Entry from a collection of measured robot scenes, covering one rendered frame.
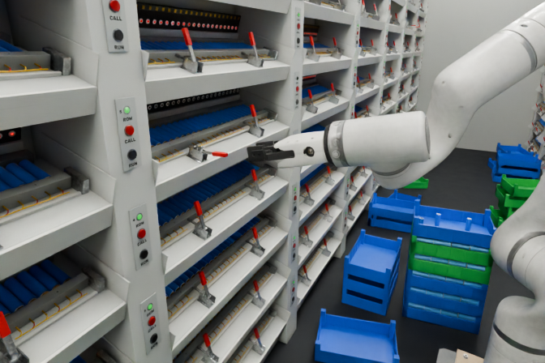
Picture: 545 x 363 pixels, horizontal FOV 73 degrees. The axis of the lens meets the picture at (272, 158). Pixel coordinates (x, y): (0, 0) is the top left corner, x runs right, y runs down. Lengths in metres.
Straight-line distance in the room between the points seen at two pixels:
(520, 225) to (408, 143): 0.42
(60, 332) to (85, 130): 0.33
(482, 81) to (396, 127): 0.16
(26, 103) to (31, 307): 0.34
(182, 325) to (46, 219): 0.47
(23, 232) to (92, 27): 0.31
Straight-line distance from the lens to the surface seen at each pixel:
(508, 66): 0.71
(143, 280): 0.78
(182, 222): 0.93
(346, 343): 1.67
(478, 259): 1.69
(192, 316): 1.00
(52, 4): 0.69
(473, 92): 0.68
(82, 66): 0.64
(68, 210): 0.66
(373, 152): 0.63
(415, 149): 0.61
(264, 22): 1.23
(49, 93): 0.59
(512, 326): 1.00
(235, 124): 1.04
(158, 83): 0.72
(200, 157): 0.84
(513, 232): 0.96
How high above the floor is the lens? 1.14
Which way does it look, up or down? 17 degrees down
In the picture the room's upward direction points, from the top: straight up
